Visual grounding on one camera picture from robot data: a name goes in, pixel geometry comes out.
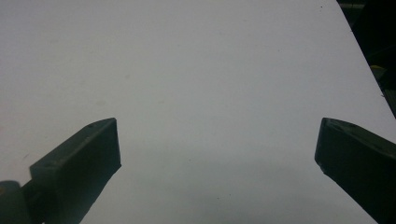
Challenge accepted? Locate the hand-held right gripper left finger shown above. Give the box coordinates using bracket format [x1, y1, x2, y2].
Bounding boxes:
[21, 117, 122, 224]

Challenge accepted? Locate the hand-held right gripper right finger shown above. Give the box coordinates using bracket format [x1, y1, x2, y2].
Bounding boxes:
[314, 117, 396, 224]

